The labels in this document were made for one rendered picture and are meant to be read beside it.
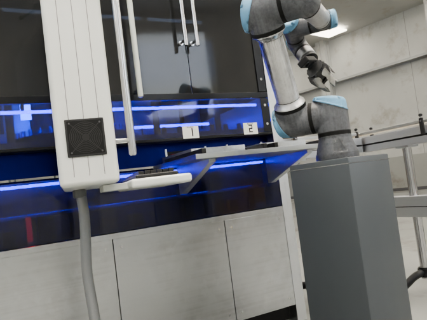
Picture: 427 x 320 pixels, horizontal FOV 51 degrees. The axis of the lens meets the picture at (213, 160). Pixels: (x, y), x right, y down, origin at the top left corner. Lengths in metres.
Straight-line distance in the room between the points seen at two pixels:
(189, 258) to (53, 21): 1.18
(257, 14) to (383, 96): 11.38
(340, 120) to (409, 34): 11.08
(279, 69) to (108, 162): 0.65
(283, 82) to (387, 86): 11.22
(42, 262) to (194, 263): 0.67
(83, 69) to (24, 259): 0.83
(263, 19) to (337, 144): 0.49
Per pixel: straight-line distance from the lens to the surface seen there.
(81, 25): 1.51
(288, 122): 1.64
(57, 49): 1.48
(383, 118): 12.78
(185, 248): 2.10
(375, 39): 13.11
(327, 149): 1.60
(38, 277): 1.95
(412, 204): 2.80
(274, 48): 1.55
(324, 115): 1.62
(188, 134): 2.13
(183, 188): 2.04
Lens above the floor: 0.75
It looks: 3 degrees up
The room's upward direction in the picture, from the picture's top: 7 degrees counter-clockwise
